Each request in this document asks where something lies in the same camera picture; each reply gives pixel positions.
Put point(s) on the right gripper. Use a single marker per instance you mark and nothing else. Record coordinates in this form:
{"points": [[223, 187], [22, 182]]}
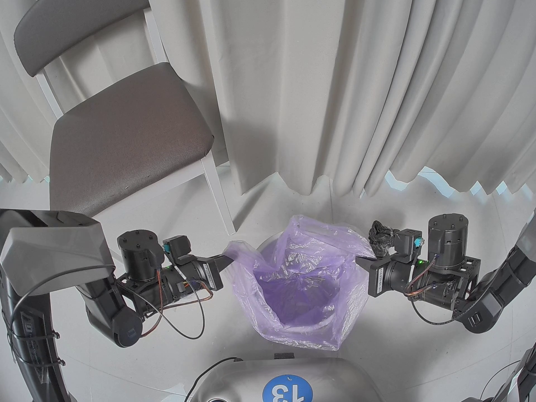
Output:
{"points": [[395, 279]]}

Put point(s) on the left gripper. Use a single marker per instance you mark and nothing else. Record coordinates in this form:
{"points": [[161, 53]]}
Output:
{"points": [[192, 279]]}

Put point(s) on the black plastic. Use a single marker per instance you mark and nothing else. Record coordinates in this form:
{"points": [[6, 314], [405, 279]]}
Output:
{"points": [[379, 235]]}

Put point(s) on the purple plastic bag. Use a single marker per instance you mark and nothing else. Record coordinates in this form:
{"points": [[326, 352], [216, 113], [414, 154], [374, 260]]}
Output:
{"points": [[293, 283]]}

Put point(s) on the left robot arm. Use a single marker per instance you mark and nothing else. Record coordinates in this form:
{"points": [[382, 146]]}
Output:
{"points": [[54, 249]]}

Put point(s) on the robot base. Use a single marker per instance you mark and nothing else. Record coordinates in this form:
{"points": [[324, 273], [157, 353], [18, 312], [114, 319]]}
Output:
{"points": [[335, 379]]}

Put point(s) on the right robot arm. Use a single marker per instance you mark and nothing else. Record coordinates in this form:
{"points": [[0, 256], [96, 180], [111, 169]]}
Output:
{"points": [[448, 241]]}

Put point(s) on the white trash bin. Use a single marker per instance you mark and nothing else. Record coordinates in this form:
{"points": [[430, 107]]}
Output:
{"points": [[268, 243]]}

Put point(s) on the grey padded white chair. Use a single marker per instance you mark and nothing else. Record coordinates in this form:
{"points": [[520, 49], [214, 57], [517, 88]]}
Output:
{"points": [[125, 140]]}

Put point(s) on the white curtain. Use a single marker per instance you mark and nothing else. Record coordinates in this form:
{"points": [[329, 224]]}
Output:
{"points": [[335, 78]]}

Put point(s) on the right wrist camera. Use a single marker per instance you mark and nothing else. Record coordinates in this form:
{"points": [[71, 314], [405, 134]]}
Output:
{"points": [[407, 243]]}

